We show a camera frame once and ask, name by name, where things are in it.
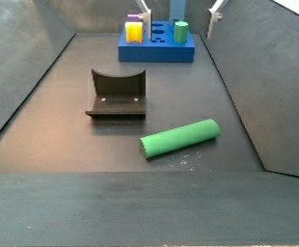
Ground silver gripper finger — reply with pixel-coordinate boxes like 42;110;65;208
135;0;153;41
206;0;229;38

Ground green oval cylinder peg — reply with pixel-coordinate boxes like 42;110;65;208
141;119;221;158

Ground blue peg board block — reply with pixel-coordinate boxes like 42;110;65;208
118;21;195;63

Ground black curved fixture stand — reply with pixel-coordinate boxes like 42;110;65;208
86;70;147;118

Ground purple rectangular peg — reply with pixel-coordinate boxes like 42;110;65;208
127;14;141;22

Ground yellow notched peg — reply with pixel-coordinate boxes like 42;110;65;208
126;22;143;42

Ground light blue tall peg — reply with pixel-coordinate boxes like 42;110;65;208
169;0;187;25

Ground green hexagonal peg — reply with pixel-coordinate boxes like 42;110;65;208
174;21;189;43

